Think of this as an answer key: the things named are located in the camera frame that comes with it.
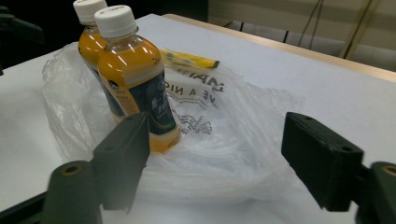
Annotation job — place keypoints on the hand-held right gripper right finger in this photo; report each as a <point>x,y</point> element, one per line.
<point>323,161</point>

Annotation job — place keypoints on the orange juice bottle white cap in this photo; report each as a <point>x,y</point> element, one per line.
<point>137,71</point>
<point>90,46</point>

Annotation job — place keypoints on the clear plastic bag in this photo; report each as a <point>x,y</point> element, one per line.
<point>233,149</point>

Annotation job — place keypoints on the yellow snack packet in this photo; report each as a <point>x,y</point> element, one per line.
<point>193,59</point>

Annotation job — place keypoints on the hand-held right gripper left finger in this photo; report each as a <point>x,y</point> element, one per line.
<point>123,161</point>

